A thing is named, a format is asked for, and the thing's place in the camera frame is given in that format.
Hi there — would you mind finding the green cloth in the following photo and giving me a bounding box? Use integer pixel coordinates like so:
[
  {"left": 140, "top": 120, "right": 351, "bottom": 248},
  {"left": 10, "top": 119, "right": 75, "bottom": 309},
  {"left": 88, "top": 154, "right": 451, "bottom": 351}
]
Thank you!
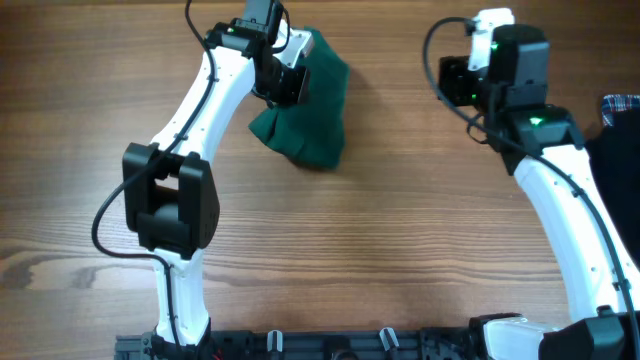
[{"left": 248, "top": 27, "right": 350, "bottom": 170}]

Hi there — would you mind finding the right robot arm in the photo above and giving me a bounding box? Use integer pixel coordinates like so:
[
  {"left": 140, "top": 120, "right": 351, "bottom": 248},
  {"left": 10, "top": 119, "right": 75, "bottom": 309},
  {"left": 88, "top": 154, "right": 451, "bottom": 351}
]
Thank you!
[{"left": 426, "top": 8, "right": 639, "bottom": 359}]

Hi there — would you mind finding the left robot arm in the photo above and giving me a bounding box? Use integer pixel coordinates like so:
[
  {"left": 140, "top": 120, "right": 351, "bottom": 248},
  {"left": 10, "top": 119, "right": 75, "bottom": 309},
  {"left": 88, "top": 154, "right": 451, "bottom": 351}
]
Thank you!
[{"left": 122, "top": 1, "right": 313, "bottom": 357}]

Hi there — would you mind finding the plaid fabric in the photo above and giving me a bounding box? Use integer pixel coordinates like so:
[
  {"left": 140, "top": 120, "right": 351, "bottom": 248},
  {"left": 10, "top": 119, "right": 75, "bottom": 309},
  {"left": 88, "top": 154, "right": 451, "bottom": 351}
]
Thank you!
[{"left": 600, "top": 94, "right": 639, "bottom": 127}]

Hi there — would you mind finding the black garment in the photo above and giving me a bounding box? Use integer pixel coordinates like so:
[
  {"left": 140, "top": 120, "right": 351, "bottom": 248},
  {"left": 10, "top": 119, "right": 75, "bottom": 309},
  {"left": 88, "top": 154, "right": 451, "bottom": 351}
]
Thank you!
[{"left": 586, "top": 123, "right": 639, "bottom": 264}]

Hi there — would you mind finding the black mounting rail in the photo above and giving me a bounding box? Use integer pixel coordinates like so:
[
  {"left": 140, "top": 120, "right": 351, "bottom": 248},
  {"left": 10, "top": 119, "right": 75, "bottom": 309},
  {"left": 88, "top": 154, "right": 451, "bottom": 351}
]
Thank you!
[{"left": 114, "top": 327, "right": 489, "bottom": 360}]

